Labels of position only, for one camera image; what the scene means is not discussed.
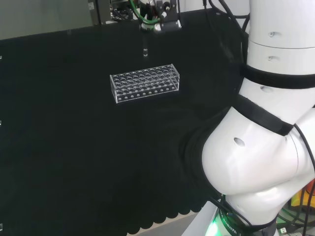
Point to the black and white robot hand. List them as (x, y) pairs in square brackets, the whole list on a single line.
[(161, 18)]

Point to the clear glass test tube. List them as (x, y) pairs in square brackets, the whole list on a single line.
[(145, 49)]

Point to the clear plastic test tube rack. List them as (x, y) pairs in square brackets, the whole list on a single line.
[(145, 82)]

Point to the black bench cloth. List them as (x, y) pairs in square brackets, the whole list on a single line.
[(103, 137)]

